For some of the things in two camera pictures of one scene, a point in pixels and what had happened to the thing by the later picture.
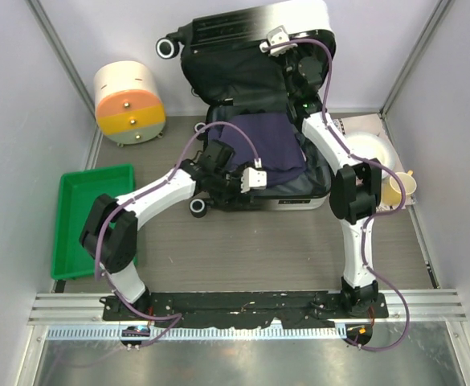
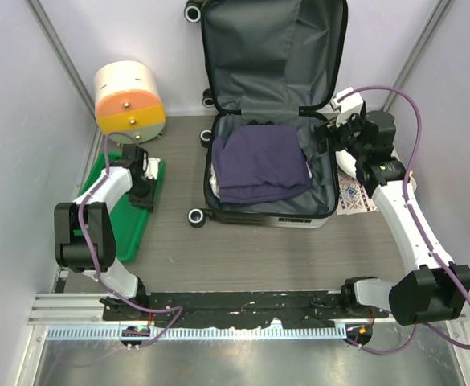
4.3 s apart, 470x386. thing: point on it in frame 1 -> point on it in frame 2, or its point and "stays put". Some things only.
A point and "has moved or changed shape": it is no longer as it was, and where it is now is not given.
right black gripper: x=304 y=53 -> x=324 y=133
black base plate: x=246 y=309 stays put
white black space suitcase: x=243 y=66 has moved or changed shape
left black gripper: x=231 y=200 -> x=145 y=203
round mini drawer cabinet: x=129 y=108 stays put
